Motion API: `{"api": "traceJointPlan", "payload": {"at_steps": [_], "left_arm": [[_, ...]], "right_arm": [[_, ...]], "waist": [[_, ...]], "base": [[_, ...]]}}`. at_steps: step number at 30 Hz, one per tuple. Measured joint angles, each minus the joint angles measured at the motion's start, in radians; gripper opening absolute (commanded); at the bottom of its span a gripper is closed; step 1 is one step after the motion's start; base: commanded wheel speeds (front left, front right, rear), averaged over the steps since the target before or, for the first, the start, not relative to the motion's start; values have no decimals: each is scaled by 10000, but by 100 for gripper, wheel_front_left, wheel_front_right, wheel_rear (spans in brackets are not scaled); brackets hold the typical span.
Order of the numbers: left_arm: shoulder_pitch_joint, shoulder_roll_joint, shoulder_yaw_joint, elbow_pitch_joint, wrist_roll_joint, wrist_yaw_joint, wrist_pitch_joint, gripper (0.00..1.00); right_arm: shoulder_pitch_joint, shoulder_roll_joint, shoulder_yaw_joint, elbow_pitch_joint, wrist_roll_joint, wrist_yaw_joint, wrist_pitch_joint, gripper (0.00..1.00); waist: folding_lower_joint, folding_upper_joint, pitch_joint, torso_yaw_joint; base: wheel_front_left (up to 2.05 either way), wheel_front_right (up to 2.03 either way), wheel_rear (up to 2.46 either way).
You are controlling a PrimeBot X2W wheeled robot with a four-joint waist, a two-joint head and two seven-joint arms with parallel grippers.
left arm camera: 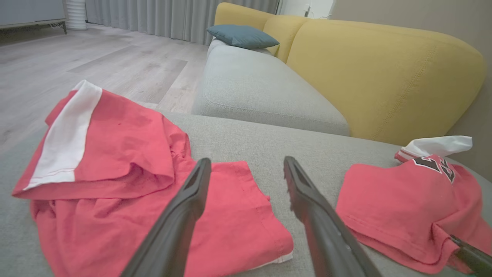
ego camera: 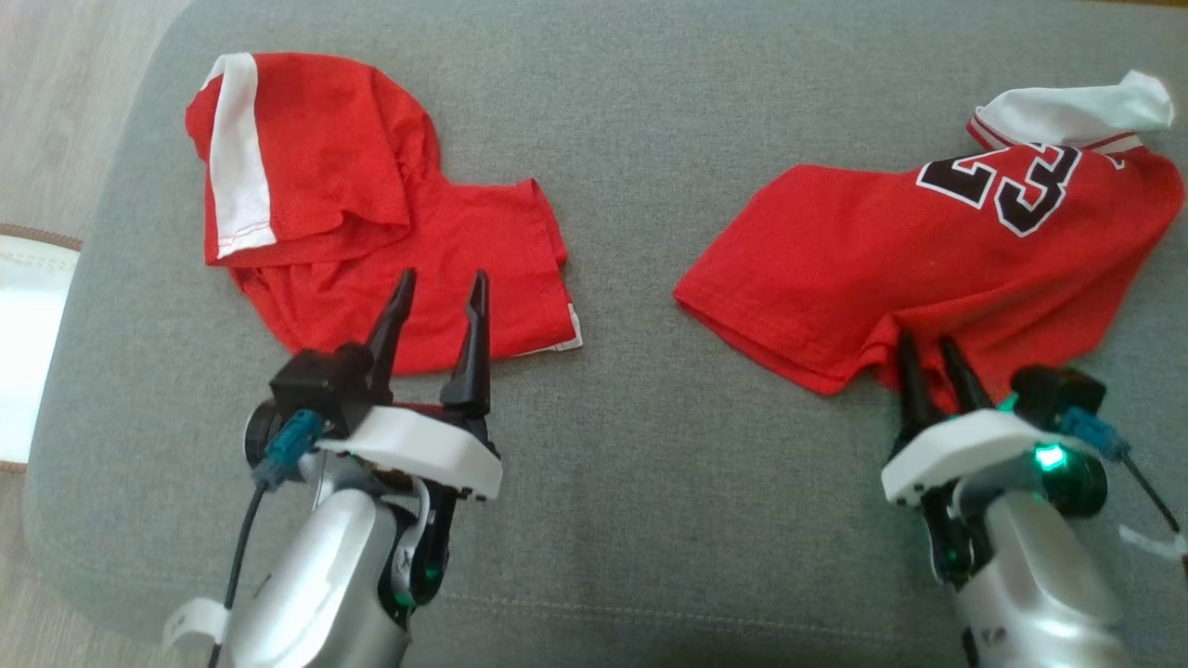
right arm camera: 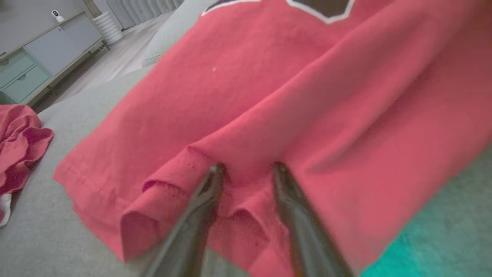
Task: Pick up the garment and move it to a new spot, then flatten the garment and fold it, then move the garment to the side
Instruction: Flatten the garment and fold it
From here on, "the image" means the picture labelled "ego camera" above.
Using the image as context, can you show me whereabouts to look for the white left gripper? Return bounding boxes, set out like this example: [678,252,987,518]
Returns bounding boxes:
[314,267,505,504]

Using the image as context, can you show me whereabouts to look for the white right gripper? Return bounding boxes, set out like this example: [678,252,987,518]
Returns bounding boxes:
[880,332,1085,507]

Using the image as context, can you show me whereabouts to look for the red jersey number 23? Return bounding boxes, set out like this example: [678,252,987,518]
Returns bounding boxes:
[673,70,1186,416]

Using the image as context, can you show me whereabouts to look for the red shorts with white stripe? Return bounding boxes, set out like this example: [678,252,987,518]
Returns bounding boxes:
[184,51,584,377]

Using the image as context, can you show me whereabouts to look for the white rug with brown edge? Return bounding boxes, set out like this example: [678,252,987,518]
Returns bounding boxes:
[0,223,84,474]

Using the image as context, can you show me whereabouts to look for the black right cable teal plug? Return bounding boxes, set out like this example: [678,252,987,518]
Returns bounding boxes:
[1058,406,1186,537]

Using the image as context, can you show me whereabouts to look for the white cable tie right arm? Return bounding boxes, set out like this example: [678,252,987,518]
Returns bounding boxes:
[1118,524,1188,562]

